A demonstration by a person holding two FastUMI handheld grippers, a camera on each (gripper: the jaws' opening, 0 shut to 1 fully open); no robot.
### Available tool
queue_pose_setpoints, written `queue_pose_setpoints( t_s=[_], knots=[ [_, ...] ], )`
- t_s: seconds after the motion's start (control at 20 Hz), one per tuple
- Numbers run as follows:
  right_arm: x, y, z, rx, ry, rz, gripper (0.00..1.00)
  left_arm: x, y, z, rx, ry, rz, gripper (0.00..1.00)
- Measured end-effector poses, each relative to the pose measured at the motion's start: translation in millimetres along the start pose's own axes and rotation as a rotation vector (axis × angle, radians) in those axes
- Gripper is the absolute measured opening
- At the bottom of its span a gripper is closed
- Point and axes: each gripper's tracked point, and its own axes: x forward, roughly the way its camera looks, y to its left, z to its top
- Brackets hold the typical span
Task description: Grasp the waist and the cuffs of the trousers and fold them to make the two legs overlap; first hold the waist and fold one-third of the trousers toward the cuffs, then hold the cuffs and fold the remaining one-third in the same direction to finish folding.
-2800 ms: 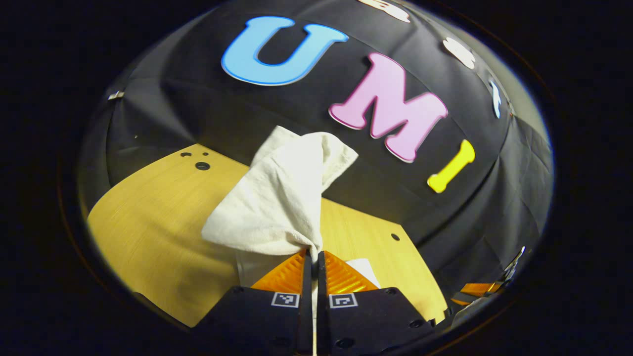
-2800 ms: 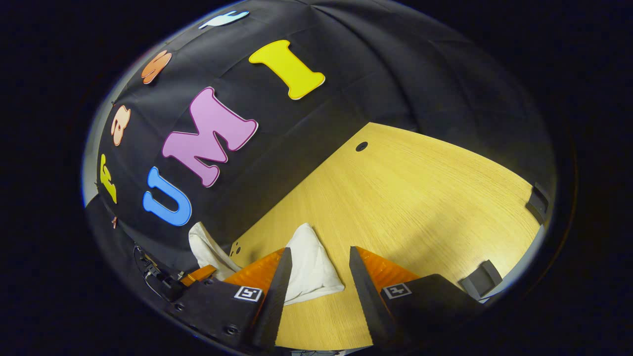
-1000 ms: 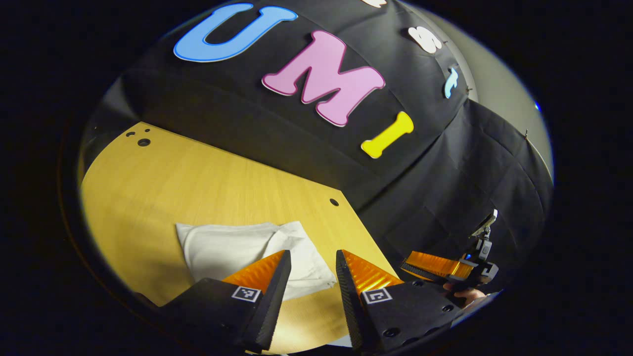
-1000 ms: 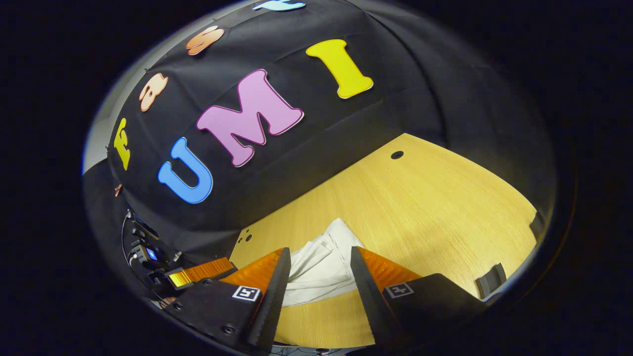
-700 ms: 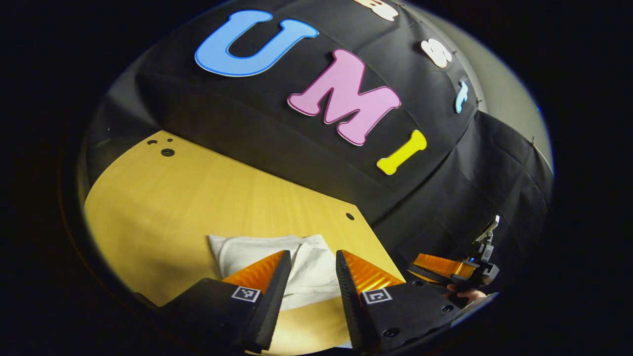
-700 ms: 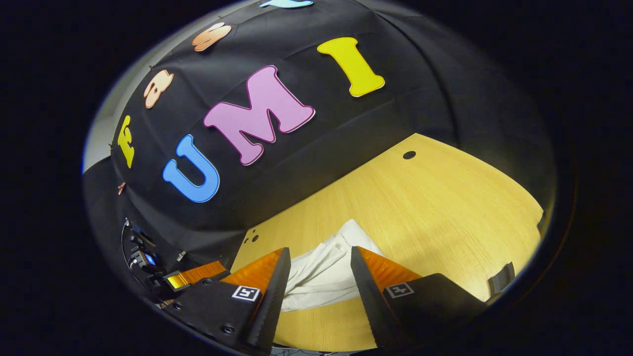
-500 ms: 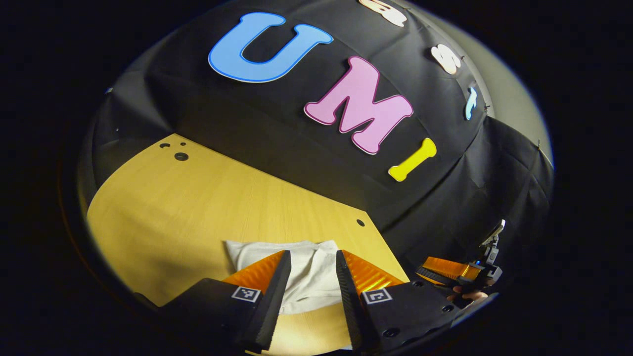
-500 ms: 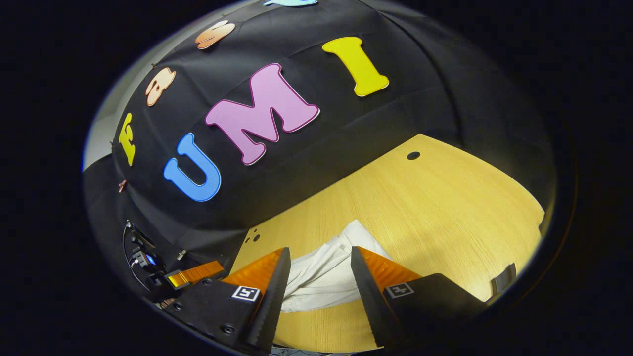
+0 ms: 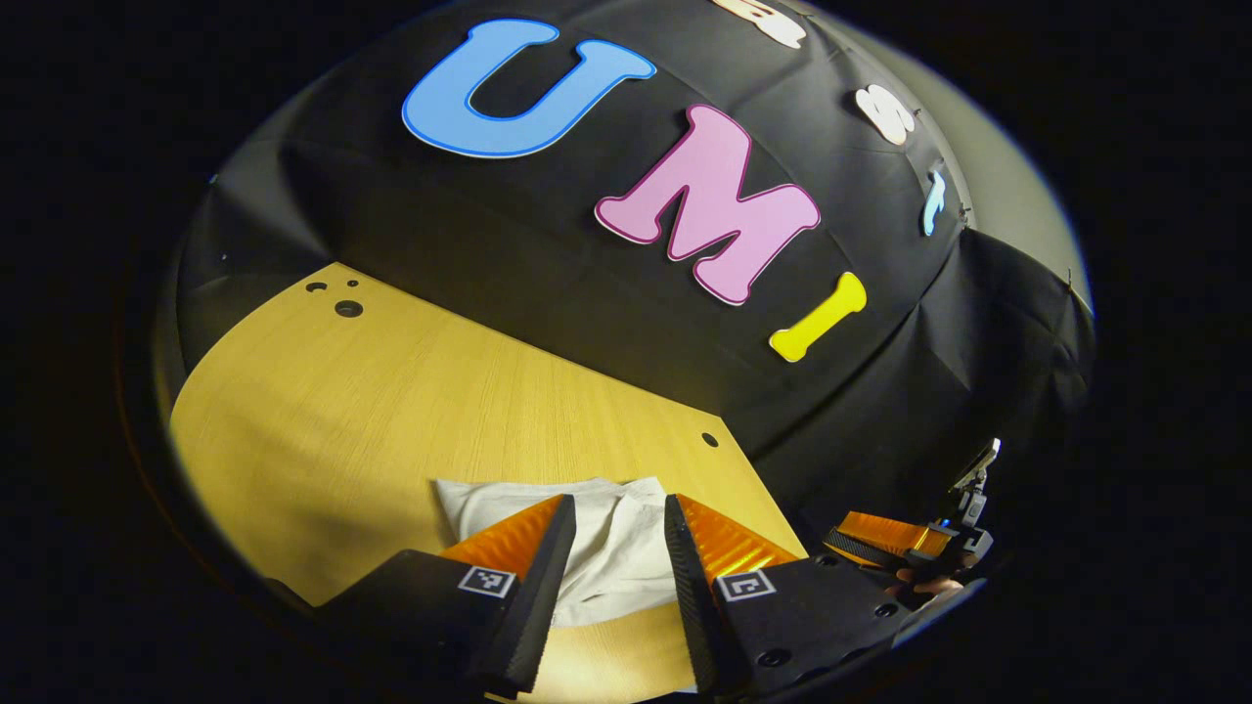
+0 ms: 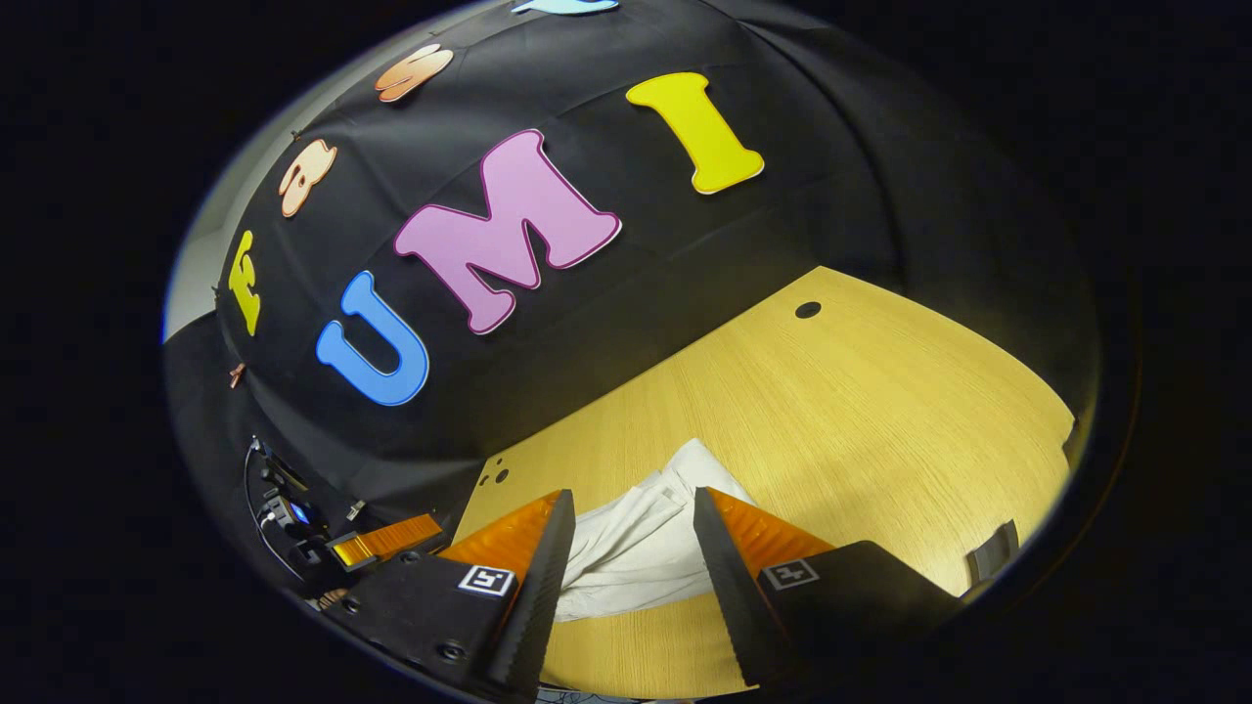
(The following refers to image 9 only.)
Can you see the black backdrop cloth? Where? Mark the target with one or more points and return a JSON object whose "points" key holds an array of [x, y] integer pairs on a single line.
{"points": [[587, 293]]}

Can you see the white jeans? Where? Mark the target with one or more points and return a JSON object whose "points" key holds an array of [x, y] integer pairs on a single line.
{"points": [[616, 548]]}

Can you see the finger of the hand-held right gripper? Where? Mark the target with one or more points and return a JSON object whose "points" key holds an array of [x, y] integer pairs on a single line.
{"points": [[861, 552], [885, 531]]}

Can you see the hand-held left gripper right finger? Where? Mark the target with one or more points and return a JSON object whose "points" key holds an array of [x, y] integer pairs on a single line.
{"points": [[694, 596]]}

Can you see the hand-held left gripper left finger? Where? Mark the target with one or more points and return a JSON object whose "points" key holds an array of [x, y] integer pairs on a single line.
{"points": [[538, 587]]}

